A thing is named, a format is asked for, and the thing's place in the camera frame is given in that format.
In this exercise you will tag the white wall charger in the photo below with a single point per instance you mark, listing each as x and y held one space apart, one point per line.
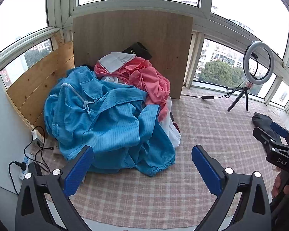
36 137

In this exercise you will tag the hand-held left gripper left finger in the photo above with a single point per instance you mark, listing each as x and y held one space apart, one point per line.
77 172

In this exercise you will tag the black cardboard box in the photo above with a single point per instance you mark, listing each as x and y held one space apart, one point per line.
138 49

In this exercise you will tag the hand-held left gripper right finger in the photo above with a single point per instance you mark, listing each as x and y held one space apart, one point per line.
206 171

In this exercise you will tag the blue zip jacket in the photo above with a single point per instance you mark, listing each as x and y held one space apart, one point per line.
106 115

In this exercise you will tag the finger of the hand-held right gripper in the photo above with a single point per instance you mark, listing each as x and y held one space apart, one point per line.
278 128
263 136

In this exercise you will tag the dark red garment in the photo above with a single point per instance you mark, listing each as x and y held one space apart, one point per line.
176 128

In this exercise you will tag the pink garment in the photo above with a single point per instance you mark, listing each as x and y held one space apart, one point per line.
144 77

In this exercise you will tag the black mini tripod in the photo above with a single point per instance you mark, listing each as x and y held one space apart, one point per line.
246 96

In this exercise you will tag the white window frame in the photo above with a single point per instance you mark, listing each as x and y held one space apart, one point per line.
62 7

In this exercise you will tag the pink plaid blanket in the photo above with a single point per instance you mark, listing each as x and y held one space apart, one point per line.
207 125

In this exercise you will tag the light grey cloth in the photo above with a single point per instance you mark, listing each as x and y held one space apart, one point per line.
114 61

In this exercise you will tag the large brown wooden board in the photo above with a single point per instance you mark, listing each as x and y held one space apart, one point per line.
134 28

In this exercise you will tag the black cloth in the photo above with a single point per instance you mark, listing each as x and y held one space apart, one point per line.
262 121

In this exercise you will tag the person's right hand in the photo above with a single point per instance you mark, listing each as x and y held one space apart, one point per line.
277 185

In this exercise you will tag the pine wood board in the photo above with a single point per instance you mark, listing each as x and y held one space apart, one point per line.
38 84

